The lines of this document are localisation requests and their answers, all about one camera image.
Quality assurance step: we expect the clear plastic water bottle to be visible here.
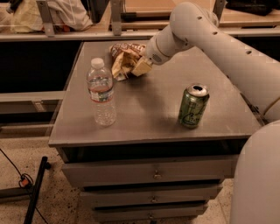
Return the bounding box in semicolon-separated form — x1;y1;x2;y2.
86;58;116;126

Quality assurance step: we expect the metal shelf rail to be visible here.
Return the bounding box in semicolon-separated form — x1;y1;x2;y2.
0;0;280;42

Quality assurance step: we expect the wooden board on shelf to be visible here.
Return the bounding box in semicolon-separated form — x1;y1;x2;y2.
121;0;176;21

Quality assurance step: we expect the grey drawer cabinet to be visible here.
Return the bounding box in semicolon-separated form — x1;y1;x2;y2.
49;42;260;222

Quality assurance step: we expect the green soda can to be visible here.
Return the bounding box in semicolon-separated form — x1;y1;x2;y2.
178;83;210;129

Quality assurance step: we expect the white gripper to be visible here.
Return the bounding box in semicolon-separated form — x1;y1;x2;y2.
131;31;174;76

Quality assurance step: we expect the brown chip bag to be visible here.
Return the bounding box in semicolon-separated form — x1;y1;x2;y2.
109;43;145;81

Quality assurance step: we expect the white cloth on shelf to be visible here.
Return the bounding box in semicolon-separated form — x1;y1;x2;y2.
0;0;93;33

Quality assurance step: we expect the dark object top right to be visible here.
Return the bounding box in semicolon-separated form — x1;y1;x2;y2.
226;0;280;16

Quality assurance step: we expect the black cable on floor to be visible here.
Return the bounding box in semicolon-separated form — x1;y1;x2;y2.
0;148;51;224

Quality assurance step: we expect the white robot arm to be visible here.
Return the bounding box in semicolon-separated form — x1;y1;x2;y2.
141;2;280;224

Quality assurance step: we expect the black stand leg left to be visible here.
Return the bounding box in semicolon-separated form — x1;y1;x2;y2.
0;157;52;224

